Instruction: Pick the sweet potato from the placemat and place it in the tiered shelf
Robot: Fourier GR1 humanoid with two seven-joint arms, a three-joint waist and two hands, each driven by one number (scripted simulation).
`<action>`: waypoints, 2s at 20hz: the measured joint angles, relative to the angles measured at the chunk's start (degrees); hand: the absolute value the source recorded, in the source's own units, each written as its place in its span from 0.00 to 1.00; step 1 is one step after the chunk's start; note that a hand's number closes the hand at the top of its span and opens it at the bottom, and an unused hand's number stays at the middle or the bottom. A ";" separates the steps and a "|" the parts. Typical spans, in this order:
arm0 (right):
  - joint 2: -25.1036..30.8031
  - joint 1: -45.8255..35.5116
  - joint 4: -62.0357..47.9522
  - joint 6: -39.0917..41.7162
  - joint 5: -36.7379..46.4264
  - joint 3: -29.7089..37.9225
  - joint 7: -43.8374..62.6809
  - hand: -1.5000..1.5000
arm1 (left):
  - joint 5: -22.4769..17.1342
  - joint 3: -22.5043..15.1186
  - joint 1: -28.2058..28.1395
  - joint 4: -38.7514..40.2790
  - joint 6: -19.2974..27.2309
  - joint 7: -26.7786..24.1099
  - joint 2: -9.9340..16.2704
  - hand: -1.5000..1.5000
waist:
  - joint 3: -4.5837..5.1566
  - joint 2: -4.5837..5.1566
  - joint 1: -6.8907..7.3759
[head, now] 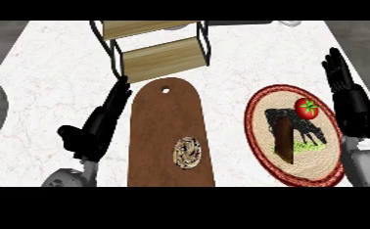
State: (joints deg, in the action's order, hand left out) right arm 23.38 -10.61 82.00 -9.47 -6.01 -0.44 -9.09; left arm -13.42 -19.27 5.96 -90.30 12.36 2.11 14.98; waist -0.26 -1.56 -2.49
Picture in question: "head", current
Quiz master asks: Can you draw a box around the red tomato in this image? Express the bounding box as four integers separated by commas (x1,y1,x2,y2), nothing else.
294,97,322,120

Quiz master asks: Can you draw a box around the wooden tiered shelf black frame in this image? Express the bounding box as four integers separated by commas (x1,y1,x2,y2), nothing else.
89,21,213,84

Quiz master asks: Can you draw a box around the white round object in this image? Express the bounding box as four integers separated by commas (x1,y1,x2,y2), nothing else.
279,21,304,28

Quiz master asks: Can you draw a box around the dark grey flat appliance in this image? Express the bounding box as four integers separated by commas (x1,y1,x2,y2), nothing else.
207,21,274,27

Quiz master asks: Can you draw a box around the round patterned beige item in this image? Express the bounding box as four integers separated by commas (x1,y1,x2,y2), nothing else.
173,136,204,170

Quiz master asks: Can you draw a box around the brown wooden cutting board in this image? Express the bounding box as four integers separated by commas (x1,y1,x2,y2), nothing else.
126,76,217,188

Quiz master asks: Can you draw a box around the round woven red-rimmed placemat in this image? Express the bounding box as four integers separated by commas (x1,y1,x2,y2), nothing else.
244,83,347,188

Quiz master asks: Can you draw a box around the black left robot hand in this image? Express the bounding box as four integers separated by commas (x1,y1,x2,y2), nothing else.
56,75,133,163

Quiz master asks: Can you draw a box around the grey curved object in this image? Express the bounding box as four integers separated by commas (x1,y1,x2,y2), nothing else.
0,85,11,130

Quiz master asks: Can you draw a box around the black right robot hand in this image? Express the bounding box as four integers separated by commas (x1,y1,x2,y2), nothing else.
322,47,370,139

